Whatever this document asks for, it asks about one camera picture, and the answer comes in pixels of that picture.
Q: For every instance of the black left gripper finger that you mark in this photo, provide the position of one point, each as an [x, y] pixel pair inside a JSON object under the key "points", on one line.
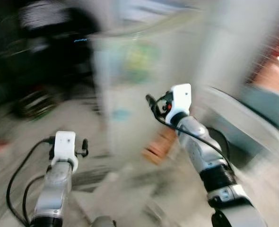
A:
{"points": [[85, 147]]}

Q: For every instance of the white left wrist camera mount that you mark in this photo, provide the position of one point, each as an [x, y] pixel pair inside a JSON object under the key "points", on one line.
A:
{"points": [[65, 146]]}

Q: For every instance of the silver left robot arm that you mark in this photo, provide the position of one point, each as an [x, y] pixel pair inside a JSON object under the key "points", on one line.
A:
{"points": [[52, 194]]}

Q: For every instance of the white folding chair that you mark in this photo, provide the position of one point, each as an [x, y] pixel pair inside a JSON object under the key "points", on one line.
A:
{"points": [[224, 106]]}

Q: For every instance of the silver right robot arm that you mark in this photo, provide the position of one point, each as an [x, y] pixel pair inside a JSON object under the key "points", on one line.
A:
{"points": [[210, 161]]}

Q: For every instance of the red brick stack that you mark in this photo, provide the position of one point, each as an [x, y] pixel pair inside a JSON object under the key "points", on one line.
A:
{"points": [[158, 146]]}

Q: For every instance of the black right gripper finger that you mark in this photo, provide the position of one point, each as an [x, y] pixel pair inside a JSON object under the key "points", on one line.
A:
{"points": [[151, 103]]}

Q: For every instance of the grey robot left leg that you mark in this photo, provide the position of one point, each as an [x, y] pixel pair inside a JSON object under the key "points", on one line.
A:
{"points": [[103, 222]]}

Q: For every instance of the black office chair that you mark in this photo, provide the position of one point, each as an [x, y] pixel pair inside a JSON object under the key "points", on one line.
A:
{"points": [[54, 42]]}

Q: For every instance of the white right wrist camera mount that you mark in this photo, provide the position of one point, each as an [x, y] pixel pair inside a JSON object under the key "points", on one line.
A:
{"points": [[179, 101]]}

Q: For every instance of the silver mini fridge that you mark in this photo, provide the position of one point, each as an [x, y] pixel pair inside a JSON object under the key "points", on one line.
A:
{"points": [[139, 85]]}

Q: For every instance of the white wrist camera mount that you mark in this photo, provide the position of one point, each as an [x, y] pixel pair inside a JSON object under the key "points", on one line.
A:
{"points": [[179, 101], [65, 146]]}

